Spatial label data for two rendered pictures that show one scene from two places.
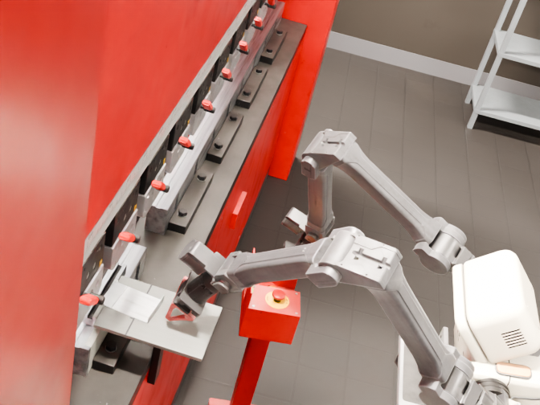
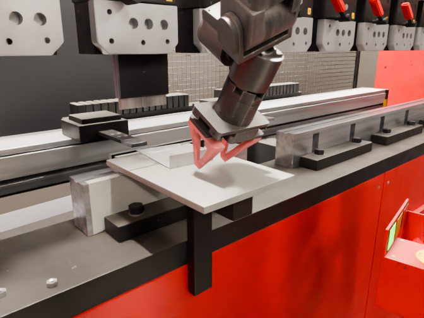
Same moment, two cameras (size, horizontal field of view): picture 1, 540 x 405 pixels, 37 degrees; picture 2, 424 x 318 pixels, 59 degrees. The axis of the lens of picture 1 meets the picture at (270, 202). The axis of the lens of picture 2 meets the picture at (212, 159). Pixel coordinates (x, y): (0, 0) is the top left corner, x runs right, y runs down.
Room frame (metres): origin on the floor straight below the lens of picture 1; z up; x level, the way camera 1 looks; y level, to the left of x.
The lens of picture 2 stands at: (0.95, -0.24, 1.19)
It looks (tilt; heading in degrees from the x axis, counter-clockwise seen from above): 17 degrees down; 45
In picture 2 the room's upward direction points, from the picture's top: straight up
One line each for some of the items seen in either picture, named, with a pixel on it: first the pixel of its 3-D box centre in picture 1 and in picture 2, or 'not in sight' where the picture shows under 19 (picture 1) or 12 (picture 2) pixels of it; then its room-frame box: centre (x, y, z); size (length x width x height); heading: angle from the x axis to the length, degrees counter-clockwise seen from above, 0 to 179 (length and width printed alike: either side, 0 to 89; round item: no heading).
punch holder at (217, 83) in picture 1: (209, 67); (364, 22); (2.12, 0.28, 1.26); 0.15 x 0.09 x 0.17; 176
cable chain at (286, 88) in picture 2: not in sight; (259, 90); (2.14, 0.68, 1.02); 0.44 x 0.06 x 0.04; 176
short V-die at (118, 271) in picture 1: (105, 292); (159, 153); (1.38, 0.33, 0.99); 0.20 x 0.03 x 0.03; 176
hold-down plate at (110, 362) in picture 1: (125, 324); (182, 206); (1.38, 0.27, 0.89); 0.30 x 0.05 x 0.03; 176
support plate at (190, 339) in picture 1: (159, 317); (194, 170); (1.34, 0.18, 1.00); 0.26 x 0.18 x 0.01; 86
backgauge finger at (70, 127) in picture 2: not in sight; (109, 129); (1.36, 0.49, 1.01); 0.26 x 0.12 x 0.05; 86
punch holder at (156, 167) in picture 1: (139, 172); (215, 9); (1.52, 0.32, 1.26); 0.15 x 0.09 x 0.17; 176
